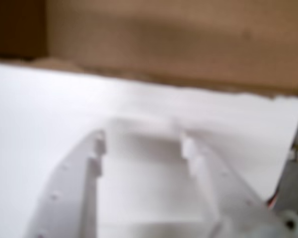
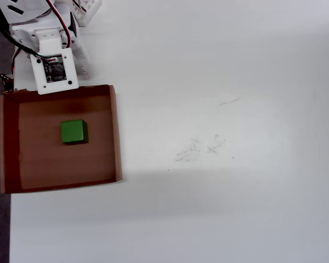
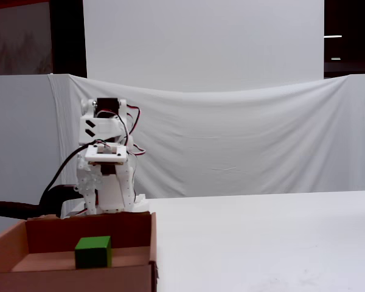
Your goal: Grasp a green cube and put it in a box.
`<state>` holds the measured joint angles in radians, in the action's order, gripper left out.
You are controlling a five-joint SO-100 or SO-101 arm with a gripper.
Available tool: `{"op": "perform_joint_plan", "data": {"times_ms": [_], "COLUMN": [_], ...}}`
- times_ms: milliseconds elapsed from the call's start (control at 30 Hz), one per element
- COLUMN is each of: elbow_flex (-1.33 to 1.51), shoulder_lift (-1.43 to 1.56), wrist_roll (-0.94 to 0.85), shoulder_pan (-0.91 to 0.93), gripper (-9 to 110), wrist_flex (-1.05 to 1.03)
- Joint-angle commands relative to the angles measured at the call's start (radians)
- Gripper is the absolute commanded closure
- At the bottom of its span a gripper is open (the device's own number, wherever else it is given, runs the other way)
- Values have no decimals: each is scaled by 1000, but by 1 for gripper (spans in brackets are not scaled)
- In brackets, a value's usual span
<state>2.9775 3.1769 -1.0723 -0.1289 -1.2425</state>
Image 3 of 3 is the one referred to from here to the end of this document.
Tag white draped cloth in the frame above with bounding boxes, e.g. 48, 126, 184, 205
47, 72, 365, 200

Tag grey partition panel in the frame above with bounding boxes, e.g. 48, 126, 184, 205
0, 74, 63, 234

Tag thick black hose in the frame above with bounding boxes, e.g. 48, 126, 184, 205
0, 184, 80, 220

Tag red black white servo wires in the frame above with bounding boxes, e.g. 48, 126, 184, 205
94, 105, 147, 159

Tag black post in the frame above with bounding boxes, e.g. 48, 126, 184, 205
49, 0, 88, 78

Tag white backdrop board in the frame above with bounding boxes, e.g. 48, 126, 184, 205
83, 0, 325, 93

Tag thin black camera cable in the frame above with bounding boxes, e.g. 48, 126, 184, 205
38, 139, 110, 210

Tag brown wooden panel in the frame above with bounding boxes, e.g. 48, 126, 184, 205
0, 1, 54, 76

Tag white wrist camera mount plate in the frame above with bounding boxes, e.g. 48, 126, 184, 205
84, 144, 130, 167

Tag green cube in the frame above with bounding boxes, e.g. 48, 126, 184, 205
75, 235, 113, 269

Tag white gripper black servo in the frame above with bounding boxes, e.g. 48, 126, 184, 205
73, 153, 136, 217

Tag brown cardboard box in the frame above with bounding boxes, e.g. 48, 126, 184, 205
0, 211, 159, 292

